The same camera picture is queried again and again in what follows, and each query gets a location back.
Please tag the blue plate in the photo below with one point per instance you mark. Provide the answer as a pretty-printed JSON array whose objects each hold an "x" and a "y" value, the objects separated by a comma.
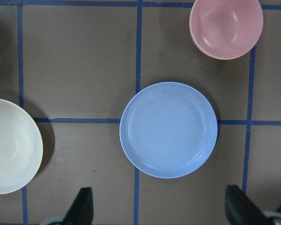
[{"x": 168, "y": 130}]

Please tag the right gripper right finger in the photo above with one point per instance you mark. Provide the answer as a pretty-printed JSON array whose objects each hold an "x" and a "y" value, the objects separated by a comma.
[{"x": 240, "y": 210}]

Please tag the beige plate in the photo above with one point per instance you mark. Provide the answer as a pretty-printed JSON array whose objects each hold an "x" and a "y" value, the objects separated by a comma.
[{"x": 21, "y": 147}]

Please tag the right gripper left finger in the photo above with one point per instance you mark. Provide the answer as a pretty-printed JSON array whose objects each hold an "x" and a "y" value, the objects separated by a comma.
[{"x": 81, "y": 210}]

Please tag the pink bowl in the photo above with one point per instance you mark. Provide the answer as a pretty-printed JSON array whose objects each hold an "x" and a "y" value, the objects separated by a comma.
[{"x": 225, "y": 29}]

